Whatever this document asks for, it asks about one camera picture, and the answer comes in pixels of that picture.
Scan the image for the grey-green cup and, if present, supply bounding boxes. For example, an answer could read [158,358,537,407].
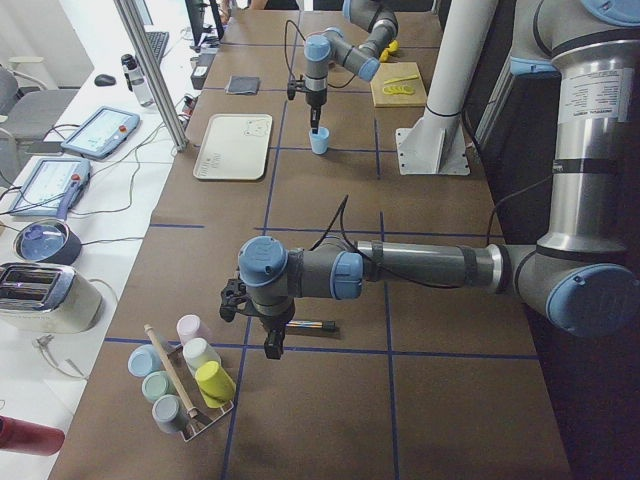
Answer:
[141,370,176,404]

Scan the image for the grey rack cup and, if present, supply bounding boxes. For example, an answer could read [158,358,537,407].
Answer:
[152,394,189,434]

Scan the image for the whole yellow lemon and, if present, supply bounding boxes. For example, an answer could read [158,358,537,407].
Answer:
[379,40,399,63]

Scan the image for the red bottle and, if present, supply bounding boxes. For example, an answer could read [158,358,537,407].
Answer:
[1,416,65,456]

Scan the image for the grey folded cloth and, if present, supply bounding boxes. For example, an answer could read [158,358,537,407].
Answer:
[225,75,261,95]

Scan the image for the yellow-green cup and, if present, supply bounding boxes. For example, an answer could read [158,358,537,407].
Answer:
[195,361,236,408]

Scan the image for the white wire cup rack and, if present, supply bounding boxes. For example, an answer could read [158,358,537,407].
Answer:
[167,345,235,442]

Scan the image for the light blue plastic cup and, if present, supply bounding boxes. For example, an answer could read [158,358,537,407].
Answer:
[308,126,330,155]

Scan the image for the yellow plastic knife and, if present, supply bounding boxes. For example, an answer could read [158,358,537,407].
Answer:
[383,74,420,85]

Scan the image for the pink cup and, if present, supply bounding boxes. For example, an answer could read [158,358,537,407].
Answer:
[176,314,214,345]

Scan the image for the black power box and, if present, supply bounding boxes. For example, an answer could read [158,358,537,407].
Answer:
[190,53,216,90]

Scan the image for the white toaster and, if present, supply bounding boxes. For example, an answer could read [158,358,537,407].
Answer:
[1,262,102,334]

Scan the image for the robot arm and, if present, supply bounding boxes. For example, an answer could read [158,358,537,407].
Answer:
[220,1,639,359]
[301,1,399,134]

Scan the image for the wooden cutting board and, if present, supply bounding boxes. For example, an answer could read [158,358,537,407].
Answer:
[370,62,427,108]

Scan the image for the blue pot with lid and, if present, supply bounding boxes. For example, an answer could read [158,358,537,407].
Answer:
[14,218,82,265]

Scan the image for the black computer mouse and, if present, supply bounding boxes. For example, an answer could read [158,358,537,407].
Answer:
[94,74,117,87]

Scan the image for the white cup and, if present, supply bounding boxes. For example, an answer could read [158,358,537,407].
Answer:
[182,337,222,376]

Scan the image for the aluminium frame post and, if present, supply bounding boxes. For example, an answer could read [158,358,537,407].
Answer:
[114,0,188,152]

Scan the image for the white bear tray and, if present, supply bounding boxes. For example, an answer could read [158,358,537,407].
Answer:
[193,113,273,181]

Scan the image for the teach pendant tablet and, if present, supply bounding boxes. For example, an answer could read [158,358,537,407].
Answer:
[61,106,140,160]
[9,156,91,217]

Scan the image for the light blue rack cup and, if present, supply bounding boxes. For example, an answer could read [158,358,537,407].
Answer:
[127,344,164,378]

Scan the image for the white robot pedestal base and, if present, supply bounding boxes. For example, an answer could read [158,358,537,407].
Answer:
[396,0,498,176]

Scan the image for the wooden rack handle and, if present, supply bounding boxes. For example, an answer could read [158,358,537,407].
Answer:
[144,324,198,419]

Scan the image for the clear water bottle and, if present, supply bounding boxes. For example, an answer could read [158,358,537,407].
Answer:
[121,54,154,107]

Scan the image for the black keyboard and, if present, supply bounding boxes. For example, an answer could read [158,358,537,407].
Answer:
[145,31,170,63]

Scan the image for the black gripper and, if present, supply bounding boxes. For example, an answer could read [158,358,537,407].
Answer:
[252,296,295,360]
[305,90,325,133]

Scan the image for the steel muddler black tip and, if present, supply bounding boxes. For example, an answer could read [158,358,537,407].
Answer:
[287,320,338,333]

